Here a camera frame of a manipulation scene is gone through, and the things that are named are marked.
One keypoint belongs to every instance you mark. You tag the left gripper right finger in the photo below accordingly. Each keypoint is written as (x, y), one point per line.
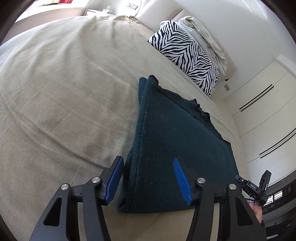
(236, 219)

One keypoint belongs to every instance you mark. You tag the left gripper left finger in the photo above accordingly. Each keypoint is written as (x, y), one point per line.
(59, 220)

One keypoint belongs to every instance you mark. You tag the dark teal knit sweater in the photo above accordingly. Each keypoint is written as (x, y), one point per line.
(169, 126)

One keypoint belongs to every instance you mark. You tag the person's right hand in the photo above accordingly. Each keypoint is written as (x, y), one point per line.
(257, 210)

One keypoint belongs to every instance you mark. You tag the beige bed sheet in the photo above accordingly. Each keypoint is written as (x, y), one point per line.
(69, 106)

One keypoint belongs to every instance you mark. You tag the crumpled white blanket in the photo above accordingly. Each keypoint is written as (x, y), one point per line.
(204, 38)

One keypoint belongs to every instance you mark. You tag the zebra print pillow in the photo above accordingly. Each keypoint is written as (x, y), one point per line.
(175, 42)

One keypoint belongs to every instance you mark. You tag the red box on shelf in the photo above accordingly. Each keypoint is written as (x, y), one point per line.
(65, 1)

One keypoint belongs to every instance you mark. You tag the white wardrobe with handles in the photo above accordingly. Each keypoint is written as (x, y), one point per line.
(263, 111)

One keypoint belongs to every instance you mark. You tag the wall socket plate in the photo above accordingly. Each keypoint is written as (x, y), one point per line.
(227, 87)

